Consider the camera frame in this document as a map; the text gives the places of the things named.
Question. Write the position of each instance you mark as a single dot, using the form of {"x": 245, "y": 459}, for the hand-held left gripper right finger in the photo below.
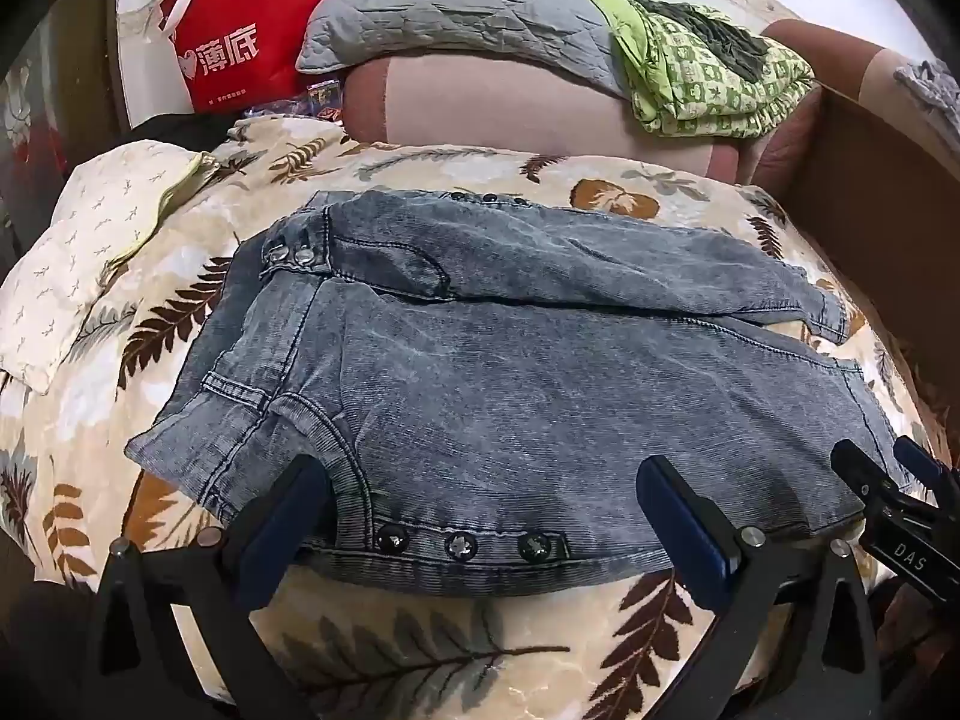
{"x": 686, "y": 532}

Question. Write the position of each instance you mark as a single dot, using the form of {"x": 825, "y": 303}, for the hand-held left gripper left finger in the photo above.
{"x": 289, "y": 514}

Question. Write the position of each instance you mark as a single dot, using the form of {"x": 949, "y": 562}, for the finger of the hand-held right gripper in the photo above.
{"x": 859, "y": 469}
{"x": 919, "y": 459}

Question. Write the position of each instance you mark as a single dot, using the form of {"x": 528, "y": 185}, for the blue denim pants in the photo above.
{"x": 487, "y": 390}

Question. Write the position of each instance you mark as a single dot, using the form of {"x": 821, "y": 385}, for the leaf print blanket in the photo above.
{"x": 450, "y": 652}

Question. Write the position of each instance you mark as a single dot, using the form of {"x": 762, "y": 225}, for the brown cardboard box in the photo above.
{"x": 885, "y": 202}

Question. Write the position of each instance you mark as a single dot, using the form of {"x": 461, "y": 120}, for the cream small print pillow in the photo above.
{"x": 90, "y": 240}

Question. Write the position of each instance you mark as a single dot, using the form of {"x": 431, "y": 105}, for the grey crochet cloth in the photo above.
{"x": 934, "y": 90}

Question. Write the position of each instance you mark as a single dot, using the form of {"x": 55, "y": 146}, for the black cloth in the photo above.
{"x": 180, "y": 131}

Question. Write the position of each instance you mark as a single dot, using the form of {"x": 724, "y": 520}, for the green patterned cloth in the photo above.
{"x": 697, "y": 94}

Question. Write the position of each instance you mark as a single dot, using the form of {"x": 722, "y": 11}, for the colourful packets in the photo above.
{"x": 322, "y": 101}

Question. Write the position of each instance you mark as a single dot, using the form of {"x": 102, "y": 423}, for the dark green cloth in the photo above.
{"x": 720, "y": 34}

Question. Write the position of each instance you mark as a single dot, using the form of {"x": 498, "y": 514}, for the red shopping bag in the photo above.
{"x": 232, "y": 52}

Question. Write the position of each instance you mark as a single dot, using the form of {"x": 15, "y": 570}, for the wooden cabinet with glass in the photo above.
{"x": 22, "y": 127}

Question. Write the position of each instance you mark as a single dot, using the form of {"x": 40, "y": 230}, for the grey quilted pillow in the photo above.
{"x": 465, "y": 7}

